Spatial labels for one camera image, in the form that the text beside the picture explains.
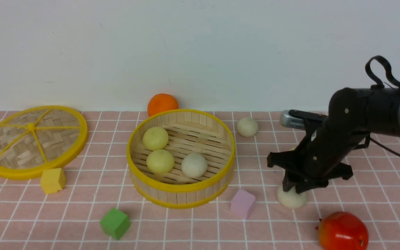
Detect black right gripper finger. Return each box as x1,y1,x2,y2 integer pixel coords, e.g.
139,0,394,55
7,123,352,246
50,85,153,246
295,181,317,194
282,171,297,192

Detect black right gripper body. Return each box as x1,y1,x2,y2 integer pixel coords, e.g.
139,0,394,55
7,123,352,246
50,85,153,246
267,87,372,186

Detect white bun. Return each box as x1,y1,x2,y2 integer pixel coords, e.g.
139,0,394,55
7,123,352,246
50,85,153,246
276,186,308,209
236,117,259,137
181,152,208,178

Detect yellow bun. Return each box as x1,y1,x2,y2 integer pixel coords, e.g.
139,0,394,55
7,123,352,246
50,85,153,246
142,127,169,151
146,149,175,175

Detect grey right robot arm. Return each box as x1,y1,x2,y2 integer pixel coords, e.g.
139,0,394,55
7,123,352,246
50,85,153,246
267,87,400,194

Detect yellow bamboo steamer tray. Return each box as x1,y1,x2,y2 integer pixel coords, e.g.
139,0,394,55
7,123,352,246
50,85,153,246
126,109,235,209

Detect yellow bamboo steamer lid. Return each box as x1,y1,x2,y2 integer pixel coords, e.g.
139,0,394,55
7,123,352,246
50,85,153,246
0,106,88,180

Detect pink foam cube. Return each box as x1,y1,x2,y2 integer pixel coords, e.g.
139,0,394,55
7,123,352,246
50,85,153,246
230,189,256,220

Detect red pomegranate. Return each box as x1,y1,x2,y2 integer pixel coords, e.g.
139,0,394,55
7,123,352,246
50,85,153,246
315,211,369,250

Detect orange fruit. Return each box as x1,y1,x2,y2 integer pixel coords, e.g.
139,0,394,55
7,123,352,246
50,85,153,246
147,93,179,117

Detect green foam cube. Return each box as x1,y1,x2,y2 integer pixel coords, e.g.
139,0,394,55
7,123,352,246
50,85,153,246
100,208,131,240

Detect pink checkered tablecloth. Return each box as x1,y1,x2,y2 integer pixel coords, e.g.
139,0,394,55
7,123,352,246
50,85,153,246
0,111,400,250

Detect yellow foam cube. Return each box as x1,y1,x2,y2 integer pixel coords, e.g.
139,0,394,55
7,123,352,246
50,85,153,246
40,168,66,194

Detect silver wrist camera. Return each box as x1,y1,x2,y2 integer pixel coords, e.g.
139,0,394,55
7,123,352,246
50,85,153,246
279,110,327,131

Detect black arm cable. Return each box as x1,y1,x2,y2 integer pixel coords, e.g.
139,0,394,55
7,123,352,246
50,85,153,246
353,55,400,165

